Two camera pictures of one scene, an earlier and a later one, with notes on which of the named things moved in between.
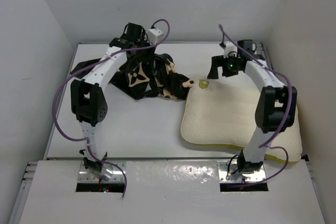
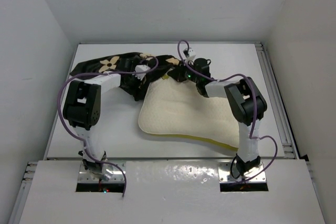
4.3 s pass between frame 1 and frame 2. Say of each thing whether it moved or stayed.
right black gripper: moved
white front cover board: stayed
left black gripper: moved
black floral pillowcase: moved
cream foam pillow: moved
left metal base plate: stayed
